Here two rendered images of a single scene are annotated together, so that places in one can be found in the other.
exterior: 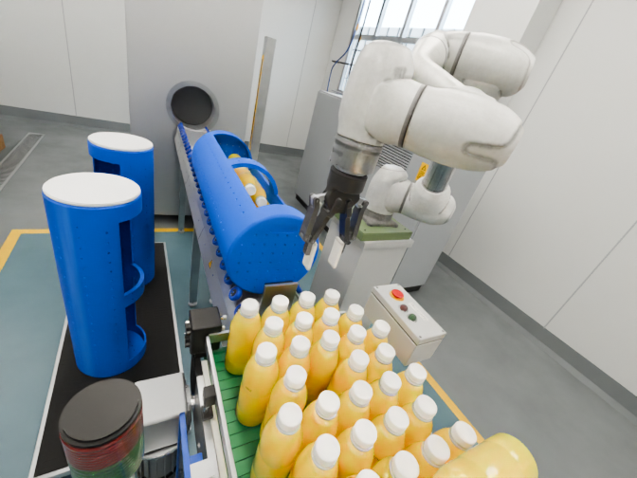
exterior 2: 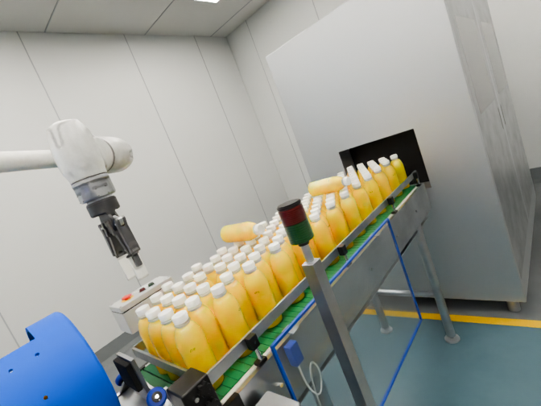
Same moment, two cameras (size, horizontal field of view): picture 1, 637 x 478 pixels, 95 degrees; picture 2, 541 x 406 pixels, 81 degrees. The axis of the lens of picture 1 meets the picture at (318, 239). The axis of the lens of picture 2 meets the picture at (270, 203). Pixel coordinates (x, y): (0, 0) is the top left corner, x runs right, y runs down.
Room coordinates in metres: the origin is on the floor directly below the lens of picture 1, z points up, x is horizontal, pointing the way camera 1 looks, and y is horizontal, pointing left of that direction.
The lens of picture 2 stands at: (0.32, 0.89, 1.40)
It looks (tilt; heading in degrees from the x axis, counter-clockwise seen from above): 9 degrees down; 259
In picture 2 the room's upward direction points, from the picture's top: 22 degrees counter-clockwise
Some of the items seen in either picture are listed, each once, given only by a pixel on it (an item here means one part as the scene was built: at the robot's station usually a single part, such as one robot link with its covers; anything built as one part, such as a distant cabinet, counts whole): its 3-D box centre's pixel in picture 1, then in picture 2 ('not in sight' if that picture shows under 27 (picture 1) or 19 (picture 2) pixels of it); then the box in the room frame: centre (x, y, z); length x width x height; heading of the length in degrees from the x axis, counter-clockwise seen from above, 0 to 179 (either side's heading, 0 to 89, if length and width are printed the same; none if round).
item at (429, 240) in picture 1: (363, 180); not in sight; (3.25, -0.30, 0.72); 2.15 x 0.54 x 1.45; 36
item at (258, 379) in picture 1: (258, 385); (232, 321); (0.39, 0.03, 1.00); 0.07 x 0.07 x 0.19
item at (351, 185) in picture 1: (342, 191); (107, 215); (0.57, -0.02, 1.39); 0.08 x 0.07 x 0.09; 125
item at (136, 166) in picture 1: (126, 217); not in sight; (1.42, 1.12, 0.59); 0.28 x 0.28 x 0.88
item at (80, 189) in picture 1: (95, 188); not in sight; (0.90, 0.82, 1.03); 0.28 x 0.28 x 0.01
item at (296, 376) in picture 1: (295, 377); (226, 277); (0.36, -0.03, 1.10); 0.04 x 0.04 x 0.02
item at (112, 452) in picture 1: (105, 424); (292, 213); (0.14, 0.15, 1.23); 0.06 x 0.06 x 0.04
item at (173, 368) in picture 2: (284, 325); (163, 364); (0.60, 0.02, 0.96); 0.40 x 0.01 x 0.03; 124
